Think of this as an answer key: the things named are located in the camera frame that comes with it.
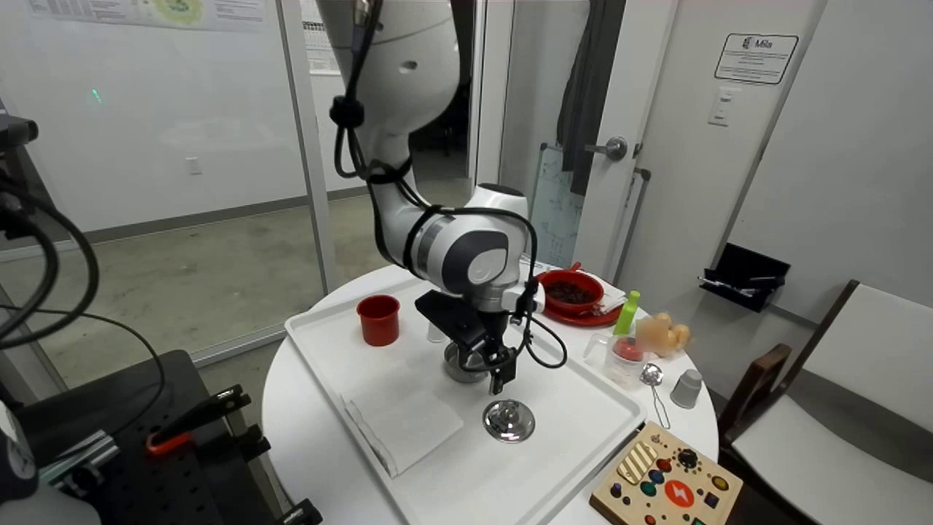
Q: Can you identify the wall poster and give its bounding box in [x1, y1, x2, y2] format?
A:
[27, 0, 270, 33]

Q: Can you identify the steel bowl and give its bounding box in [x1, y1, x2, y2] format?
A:
[480, 396, 538, 446]

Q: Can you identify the round white table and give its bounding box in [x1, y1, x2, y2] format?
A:
[260, 259, 723, 525]

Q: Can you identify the clear plastic container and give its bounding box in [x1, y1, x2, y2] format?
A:
[582, 334, 653, 392]

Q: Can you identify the small white wall label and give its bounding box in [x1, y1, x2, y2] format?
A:
[704, 89, 737, 131]

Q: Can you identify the thin black cable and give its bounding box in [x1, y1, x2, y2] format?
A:
[0, 304, 172, 417]

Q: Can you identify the white door sign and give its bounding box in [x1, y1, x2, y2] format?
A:
[712, 29, 801, 89]

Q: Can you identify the metal bracket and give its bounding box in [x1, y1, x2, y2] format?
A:
[34, 428, 121, 501]

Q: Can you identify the red round dish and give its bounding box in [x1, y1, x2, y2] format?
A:
[534, 264, 627, 334]

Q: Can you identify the white vertical frame post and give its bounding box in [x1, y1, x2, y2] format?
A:
[273, 0, 339, 297]

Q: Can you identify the large white tray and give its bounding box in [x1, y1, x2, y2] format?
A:
[283, 272, 646, 525]

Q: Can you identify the wooden chair with white seat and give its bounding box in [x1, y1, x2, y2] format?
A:
[718, 280, 933, 525]

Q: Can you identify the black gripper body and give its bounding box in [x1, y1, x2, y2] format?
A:
[465, 306, 518, 364]

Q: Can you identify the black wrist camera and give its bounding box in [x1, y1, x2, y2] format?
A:
[414, 288, 484, 351]

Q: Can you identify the wooden toy board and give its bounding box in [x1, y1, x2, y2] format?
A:
[589, 421, 747, 525]

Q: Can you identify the orange handled black clamp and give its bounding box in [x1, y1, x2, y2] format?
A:
[143, 382, 253, 462]

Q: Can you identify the black box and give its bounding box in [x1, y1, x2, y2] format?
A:
[699, 239, 793, 316]

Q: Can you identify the red plastic cup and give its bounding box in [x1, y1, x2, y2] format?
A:
[352, 291, 403, 351]

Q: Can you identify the folded white cloth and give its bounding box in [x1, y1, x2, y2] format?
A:
[339, 360, 465, 481]

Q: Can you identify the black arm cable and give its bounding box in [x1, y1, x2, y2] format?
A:
[327, 0, 572, 373]

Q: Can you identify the dark hanging coat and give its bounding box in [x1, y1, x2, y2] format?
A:
[554, 0, 630, 199]

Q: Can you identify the green bottle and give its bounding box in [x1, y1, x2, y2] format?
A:
[610, 288, 645, 341]

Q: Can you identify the metal door handle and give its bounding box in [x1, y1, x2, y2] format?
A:
[586, 138, 633, 166]

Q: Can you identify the thick black cable bundle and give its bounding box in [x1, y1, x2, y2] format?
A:
[0, 173, 101, 354]

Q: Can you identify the metal spoon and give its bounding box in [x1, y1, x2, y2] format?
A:
[637, 363, 675, 433]

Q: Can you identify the small grey cup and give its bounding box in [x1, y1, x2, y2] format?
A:
[667, 369, 704, 411]

